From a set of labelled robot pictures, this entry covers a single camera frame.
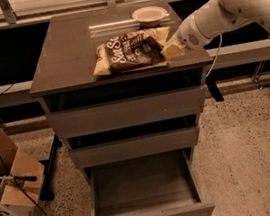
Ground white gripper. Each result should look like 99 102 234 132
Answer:
161 13 211 61

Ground brown chip bag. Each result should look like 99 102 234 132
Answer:
93 26 170 76

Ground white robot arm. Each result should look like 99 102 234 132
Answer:
161 0 270 60

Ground top grey drawer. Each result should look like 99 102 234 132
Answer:
46 86 206 139

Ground grey drawer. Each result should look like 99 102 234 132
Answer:
69 126 199 169
89 150 215 216
46 86 206 139

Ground grey drawer cabinet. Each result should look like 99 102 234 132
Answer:
18 0 230 195

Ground middle grey drawer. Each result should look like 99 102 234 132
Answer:
69 126 199 169

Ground bottom grey drawer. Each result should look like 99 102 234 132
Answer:
89 150 215 216

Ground white paper bowl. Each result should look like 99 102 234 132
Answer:
132 6 168 28

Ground black table leg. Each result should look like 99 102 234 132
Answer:
40 135 62 201

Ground open cardboard box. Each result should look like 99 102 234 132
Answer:
0 129 45 216

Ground white cable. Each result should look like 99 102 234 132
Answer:
199 32 229 79

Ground black-handled tool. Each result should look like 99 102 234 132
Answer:
0 175 38 182

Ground black cable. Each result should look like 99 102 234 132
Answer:
0 121 62 216

